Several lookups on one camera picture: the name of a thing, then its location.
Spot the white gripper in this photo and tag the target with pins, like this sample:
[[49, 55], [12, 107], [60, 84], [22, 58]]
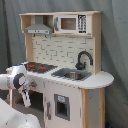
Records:
[[25, 96]]

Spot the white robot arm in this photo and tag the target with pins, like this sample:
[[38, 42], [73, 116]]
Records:
[[16, 79]]

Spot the wooden toy kitchen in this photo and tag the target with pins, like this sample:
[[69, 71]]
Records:
[[63, 52]]

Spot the right stove knob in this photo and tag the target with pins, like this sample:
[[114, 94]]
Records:
[[33, 84]]

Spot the black stovetop red burners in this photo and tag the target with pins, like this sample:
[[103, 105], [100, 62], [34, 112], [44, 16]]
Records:
[[39, 67]]

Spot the white cupboard door grey dispenser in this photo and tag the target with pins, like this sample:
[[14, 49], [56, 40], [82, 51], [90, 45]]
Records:
[[62, 106]]

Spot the grey toy sink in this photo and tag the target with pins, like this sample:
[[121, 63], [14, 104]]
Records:
[[72, 74]]

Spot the black toy faucet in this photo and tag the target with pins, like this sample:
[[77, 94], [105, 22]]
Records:
[[82, 57]]

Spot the grey range hood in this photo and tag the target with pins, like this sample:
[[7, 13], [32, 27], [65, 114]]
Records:
[[40, 26]]

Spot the white toy microwave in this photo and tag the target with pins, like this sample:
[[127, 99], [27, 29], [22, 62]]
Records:
[[74, 24]]

